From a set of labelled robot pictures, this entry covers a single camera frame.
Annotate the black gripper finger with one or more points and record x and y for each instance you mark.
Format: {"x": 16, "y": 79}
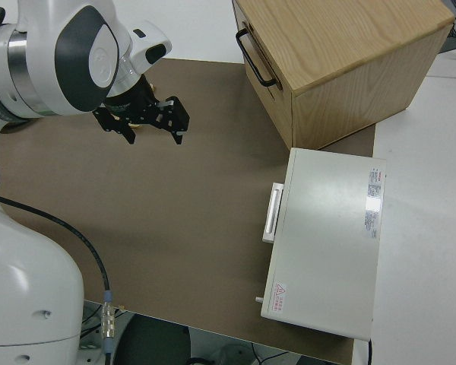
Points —
{"x": 128, "y": 134}
{"x": 179, "y": 118}

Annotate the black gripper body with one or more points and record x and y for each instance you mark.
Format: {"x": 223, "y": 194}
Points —
{"x": 135, "y": 104}

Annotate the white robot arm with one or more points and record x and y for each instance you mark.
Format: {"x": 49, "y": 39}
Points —
{"x": 30, "y": 57}

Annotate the brown table mat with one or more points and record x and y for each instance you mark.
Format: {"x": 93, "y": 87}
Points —
{"x": 167, "y": 205}

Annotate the light wooden drawer cabinet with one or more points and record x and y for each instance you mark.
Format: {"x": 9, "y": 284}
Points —
{"x": 346, "y": 68}

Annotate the white countertop oven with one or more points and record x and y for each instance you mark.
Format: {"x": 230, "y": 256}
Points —
{"x": 323, "y": 243}

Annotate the black round stool base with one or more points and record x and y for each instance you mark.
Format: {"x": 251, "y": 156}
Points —
{"x": 152, "y": 342}

